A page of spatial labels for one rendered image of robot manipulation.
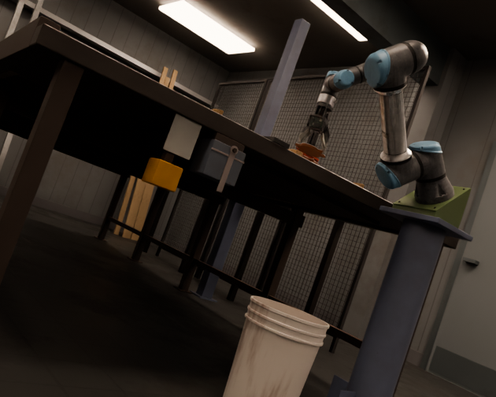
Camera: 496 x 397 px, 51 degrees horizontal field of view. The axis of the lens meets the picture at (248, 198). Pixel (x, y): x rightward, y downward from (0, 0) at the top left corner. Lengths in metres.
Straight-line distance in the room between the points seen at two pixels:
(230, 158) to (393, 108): 0.61
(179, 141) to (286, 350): 0.77
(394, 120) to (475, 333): 3.20
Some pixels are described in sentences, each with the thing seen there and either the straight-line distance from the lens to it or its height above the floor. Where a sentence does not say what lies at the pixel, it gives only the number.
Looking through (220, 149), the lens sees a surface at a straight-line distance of 1.73.
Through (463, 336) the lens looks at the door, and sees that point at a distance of 4.95.
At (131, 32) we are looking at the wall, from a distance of 8.04.
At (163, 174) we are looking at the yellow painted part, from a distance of 1.64.
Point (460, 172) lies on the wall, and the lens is 5.41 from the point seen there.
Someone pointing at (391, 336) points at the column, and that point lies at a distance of 2.12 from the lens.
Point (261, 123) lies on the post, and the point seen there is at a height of 1.47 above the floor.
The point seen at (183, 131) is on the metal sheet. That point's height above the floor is 0.81.
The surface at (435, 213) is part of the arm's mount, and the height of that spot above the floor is 0.89.
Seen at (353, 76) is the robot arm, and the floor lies 1.33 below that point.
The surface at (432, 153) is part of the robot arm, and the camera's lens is 2.11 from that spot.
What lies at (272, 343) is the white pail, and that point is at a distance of 1.82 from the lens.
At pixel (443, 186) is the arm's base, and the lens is 2.17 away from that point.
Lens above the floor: 0.56
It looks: 4 degrees up
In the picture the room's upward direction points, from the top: 20 degrees clockwise
